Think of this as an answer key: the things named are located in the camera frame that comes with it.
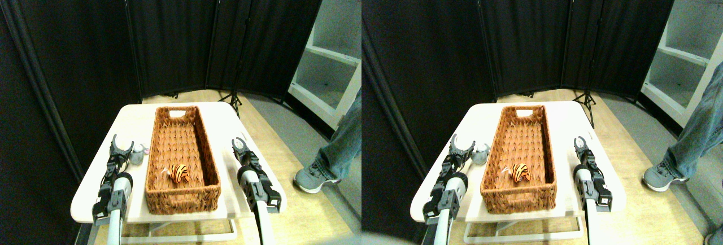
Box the grey plush toy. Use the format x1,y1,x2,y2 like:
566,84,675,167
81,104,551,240
129,143,150,165
471,143,491,165

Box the orange black striped toy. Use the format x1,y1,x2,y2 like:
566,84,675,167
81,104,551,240
502,164,532,183
164,164,190,185

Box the low white table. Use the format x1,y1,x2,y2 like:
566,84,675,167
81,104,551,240
70,102,288,243
410,102,627,243

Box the black curtain stand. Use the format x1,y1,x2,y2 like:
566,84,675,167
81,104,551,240
218,18,251,119
572,18,602,129

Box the brown wicker basket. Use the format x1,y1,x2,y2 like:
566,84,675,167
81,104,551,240
480,105,558,215
145,106,222,216

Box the person's legs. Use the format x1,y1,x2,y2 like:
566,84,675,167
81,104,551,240
643,62,723,193
294,90,362,194

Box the white shelf unit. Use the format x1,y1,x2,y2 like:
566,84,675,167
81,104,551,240
287,0,362,132
640,0,723,132

